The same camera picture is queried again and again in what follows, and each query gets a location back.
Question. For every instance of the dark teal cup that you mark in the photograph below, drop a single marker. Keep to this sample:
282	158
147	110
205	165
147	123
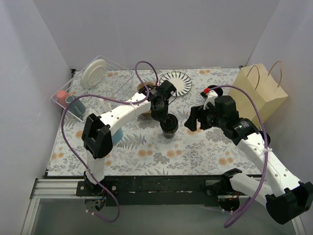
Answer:
77	108

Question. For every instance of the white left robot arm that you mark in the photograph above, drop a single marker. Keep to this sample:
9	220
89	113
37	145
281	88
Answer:
99	130

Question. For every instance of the stack of black cups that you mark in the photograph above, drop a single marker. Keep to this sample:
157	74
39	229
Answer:
216	89

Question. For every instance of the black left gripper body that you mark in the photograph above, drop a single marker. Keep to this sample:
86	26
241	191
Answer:
168	123

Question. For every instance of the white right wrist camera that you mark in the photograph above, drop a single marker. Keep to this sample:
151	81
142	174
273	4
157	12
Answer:
209	97

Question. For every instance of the black takeout coffee cup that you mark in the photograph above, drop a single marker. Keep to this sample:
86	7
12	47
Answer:
169	134

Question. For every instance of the stack of black lids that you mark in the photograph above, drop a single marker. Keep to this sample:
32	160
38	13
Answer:
268	139

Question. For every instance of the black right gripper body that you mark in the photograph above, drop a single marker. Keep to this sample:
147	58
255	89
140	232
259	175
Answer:
199	117

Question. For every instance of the light blue straw cup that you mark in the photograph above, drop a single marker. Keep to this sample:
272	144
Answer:
117	136

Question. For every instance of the plain white plate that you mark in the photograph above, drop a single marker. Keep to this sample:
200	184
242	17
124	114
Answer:
93	74

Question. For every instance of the blue striped white plate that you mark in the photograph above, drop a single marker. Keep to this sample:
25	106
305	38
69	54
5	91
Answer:
180	80

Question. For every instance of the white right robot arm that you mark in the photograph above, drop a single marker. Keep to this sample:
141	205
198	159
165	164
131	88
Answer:
284	195

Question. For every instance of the black coffee cup lid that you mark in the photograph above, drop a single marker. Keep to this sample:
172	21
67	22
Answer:
170	125

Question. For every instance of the floral tablecloth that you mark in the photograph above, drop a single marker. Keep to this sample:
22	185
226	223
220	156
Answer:
144	150

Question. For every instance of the pink cup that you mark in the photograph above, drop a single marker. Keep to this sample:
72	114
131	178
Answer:
61	97

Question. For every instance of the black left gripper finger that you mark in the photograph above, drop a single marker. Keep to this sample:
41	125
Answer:
164	125
172	119

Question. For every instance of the white wrapped straws bundle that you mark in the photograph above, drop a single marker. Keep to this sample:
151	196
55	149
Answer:
99	107

